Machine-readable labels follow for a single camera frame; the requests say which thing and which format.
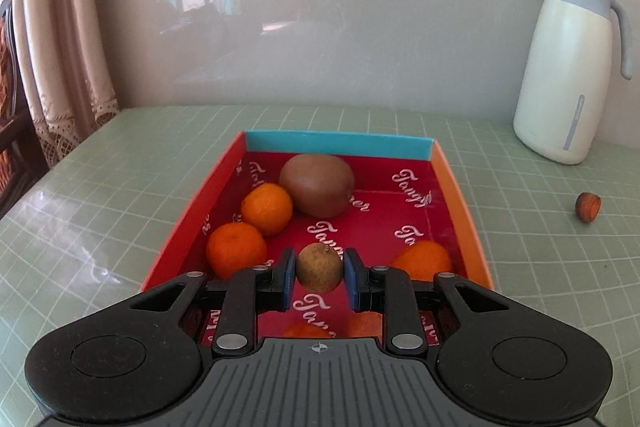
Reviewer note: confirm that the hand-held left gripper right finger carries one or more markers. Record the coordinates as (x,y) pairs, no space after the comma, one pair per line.
(352,279)

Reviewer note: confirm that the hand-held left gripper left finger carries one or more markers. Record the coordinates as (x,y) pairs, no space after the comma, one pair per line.
(287,279)

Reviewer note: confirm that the small brown longan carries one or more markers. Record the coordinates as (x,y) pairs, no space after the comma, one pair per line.
(320,274)

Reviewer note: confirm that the small peeled orange fruit piece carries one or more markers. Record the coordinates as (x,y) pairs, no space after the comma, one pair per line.
(306,332)
(364,326)

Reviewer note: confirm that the orange tangerine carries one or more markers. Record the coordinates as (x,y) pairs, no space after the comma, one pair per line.
(266,209)
(236,249)
(422,262)

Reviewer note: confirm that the colourful cardboard box red inside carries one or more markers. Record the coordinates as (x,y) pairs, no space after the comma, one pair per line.
(385,217)

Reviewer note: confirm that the brown kiwi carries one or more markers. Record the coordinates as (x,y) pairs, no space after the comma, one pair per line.
(315,184)

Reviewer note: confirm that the small brown orange-cut fruit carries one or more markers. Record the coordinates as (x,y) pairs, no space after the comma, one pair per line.
(588,206)

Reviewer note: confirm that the green checked tablecloth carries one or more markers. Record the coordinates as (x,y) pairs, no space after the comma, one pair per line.
(125,232)

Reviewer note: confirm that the white thermos jug grey lid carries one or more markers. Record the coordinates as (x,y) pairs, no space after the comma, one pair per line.
(560,72)

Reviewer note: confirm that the dark wooden chair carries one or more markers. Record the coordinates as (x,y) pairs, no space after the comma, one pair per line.
(10,147)

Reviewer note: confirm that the beige lace curtain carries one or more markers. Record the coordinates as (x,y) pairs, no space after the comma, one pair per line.
(60,32)

